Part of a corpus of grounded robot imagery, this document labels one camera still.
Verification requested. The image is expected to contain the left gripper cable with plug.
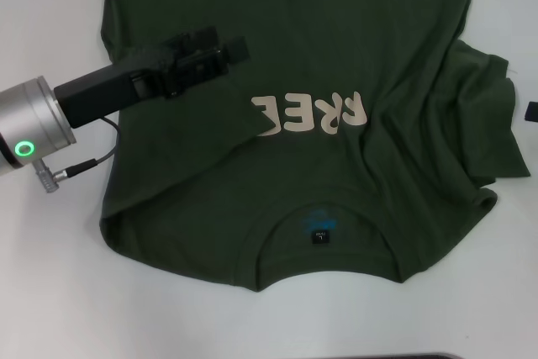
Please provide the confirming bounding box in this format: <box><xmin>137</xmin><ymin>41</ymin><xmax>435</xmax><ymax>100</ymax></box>
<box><xmin>35</xmin><ymin>117</ymin><xmax>122</xmax><ymax>195</ymax></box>

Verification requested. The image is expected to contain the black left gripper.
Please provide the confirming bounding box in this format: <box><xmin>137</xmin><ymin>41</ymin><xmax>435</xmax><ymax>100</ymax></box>
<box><xmin>53</xmin><ymin>25</ymin><xmax>252</xmax><ymax>129</ymax></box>

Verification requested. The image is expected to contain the dark green printed t-shirt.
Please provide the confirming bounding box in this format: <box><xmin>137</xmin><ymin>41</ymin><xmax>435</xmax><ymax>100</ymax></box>
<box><xmin>98</xmin><ymin>0</ymin><xmax>531</xmax><ymax>295</ymax></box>

